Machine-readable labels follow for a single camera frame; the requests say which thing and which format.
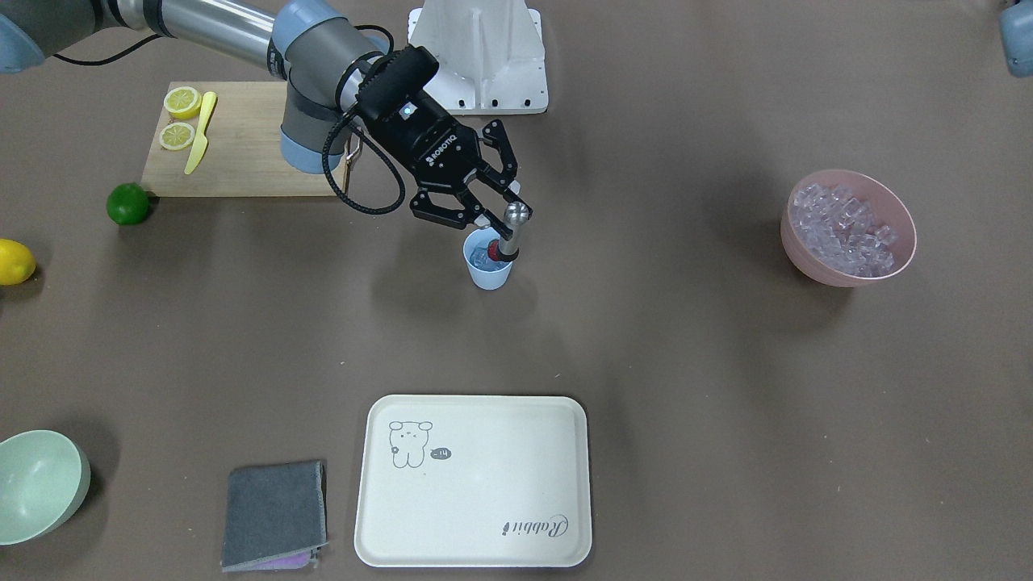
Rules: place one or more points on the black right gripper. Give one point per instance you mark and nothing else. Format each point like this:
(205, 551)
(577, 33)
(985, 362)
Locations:
(437, 152)

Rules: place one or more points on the steel muddler black tip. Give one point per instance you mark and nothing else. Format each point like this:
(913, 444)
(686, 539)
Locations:
(515, 216)

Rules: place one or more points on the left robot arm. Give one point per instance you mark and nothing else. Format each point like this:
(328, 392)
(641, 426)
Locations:
(1015, 25)

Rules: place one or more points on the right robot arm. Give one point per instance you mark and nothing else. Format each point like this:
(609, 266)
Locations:
(338, 81)

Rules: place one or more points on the light blue cup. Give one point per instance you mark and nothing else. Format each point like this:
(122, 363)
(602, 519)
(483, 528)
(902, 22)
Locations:
(485, 273)

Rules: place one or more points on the clear ice cube pile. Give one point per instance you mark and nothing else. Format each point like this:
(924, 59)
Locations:
(843, 231)

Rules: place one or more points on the wooden cutting board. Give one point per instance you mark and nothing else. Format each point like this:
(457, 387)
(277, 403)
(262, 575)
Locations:
(243, 157)

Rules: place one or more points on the yellow plastic knife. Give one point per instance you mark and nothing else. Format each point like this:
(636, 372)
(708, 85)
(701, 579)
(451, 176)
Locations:
(201, 141)

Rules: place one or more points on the lemon half lower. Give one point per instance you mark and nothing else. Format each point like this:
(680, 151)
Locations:
(176, 136)

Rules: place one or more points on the lemon half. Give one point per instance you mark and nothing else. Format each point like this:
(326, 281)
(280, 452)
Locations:
(183, 103)
(176, 136)

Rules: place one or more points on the lemon half upper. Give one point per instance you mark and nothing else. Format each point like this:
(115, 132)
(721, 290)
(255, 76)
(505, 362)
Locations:
(183, 103)

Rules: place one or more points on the cream rabbit tray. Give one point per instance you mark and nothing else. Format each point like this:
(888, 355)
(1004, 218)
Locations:
(475, 481)

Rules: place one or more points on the green lime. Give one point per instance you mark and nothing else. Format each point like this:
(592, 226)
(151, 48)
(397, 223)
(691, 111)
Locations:
(128, 204)

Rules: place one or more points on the pink bowl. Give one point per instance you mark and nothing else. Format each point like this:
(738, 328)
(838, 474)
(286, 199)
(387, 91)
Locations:
(888, 207)

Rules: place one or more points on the grey folded cloth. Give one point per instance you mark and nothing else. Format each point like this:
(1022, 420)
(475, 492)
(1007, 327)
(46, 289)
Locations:
(275, 517)

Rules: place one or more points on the whole yellow lemon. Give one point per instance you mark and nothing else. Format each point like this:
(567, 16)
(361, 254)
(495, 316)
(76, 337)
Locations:
(18, 264)

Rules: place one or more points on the mint green bowl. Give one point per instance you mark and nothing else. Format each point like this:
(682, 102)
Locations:
(45, 478)

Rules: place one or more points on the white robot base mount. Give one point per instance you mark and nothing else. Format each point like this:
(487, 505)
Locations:
(491, 56)

